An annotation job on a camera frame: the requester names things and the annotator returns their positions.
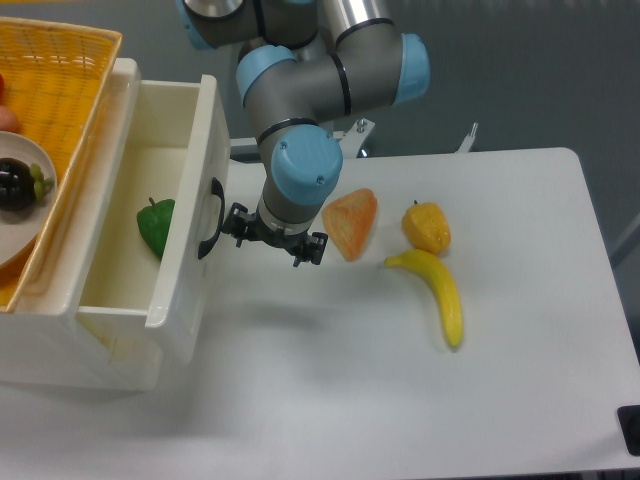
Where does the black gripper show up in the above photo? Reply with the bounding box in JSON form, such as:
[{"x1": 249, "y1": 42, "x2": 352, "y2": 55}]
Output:
[{"x1": 221, "y1": 202, "x2": 328, "y2": 267}]

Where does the white top drawer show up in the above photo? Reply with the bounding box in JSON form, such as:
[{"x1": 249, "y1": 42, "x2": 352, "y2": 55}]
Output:
[{"x1": 79, "y1": 75, "x2": 230, "y2": 364}]

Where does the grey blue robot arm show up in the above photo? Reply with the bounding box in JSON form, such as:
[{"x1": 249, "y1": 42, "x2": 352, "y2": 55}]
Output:
[{"x1": 176, "y1": 1, "x2": 431, "y2": 264}]

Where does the white drawer cabinet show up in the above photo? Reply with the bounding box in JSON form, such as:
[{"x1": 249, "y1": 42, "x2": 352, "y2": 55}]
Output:
[{"x1": 1, "y1": 59, "x2": 163, "y2": 391}]

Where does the orange toy bread wedge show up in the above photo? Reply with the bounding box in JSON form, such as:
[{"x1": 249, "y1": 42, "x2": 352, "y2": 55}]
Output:
[{"x1": 322, "y1": 188, "x2": 378, "y2": 262}]

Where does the green toy bell pepper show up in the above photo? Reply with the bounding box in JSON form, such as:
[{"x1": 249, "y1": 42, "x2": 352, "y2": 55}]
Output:
[{"x1": 136, "y1": 197, "x2": 175, "y2": 260}]

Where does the yellow toy bell pepper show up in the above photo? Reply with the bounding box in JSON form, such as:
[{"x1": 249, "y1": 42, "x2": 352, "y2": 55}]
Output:
[{"x1": 401, "y1": 201, "x2": 451, "y2": 255}]

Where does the yellow toy banana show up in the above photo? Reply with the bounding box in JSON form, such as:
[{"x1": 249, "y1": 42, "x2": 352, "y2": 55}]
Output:
[{"x1": 383, "y1": 249, "x2": 464, "y2": 350}]

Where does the white plate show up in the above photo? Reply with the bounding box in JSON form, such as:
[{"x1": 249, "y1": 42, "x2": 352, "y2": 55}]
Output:
[{"x1": 1, "y1": 131, "x2": 58, "y2": 267}]

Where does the dark purple toy mangosteen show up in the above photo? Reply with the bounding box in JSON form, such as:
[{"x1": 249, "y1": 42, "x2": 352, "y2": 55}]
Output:
[{"x1": 1, "y1": 157, "x2": 56, "y2": 212}]

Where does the yellow woven basket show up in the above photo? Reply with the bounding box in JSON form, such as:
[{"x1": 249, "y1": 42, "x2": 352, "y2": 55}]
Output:
[{"x1": 1, "y1": 17, "x2": 122, "y2": 313}]

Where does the red toy fruit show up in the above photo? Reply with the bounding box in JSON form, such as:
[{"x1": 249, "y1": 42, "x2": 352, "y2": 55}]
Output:
[{"x1": 0, "y1": 75, "x2": 21, "y2": 134}]

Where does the black round object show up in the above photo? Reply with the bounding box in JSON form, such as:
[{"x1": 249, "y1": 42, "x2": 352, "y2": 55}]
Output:
[{"x1": 617, "y1": 405, "x2": 640, "y2": 457}]

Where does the white table bracket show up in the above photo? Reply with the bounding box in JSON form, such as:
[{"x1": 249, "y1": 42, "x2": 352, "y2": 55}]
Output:
[{"x1": 456, "y1": 122, "x2": 479, "y2": 153}]

